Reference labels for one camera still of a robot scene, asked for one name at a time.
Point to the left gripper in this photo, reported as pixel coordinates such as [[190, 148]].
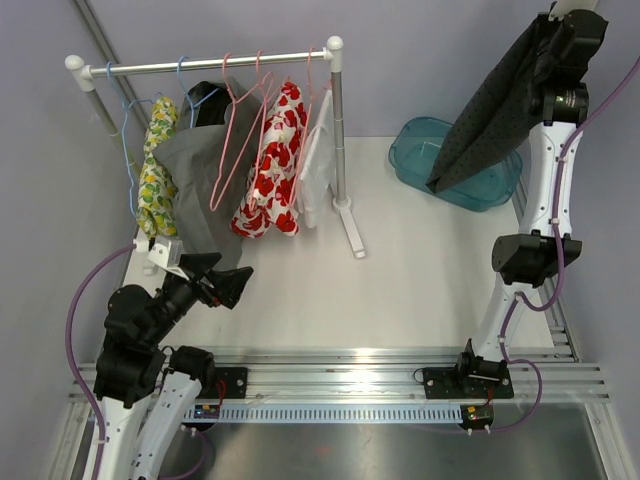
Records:
[[227, 284]]

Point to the white skirt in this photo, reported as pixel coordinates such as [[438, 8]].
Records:
[[318, 165]]

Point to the dark dotted skirt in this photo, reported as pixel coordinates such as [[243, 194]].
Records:
[[498, 117]]

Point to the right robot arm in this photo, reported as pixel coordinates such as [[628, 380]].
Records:
[[535, 93]]

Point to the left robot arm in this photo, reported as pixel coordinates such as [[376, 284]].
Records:
[[141, 394]]

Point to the red floral white garment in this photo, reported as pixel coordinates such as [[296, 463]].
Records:
[[274, 210]]

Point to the lemon print garment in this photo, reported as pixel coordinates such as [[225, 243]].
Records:
[[156, 192]]

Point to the grey garment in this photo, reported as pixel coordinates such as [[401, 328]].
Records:
[[209, 158]]

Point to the metal clothes rack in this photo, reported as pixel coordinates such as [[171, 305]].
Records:
[[333, 53]]

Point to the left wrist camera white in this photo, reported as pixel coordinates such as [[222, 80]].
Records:
[[162, 253]]

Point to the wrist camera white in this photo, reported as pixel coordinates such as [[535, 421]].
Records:
[[560, 8], [162, 253]]

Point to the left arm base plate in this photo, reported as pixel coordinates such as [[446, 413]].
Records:
[[229, 382]]

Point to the slotted cable duct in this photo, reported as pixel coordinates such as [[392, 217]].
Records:
[[326, 414]]

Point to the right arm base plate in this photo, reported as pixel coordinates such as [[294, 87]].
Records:
[[443, 384]]

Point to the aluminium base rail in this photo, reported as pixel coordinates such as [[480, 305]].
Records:
[[390, 375]]

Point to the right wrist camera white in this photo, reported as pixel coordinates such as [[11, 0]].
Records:
[[560, 8]]

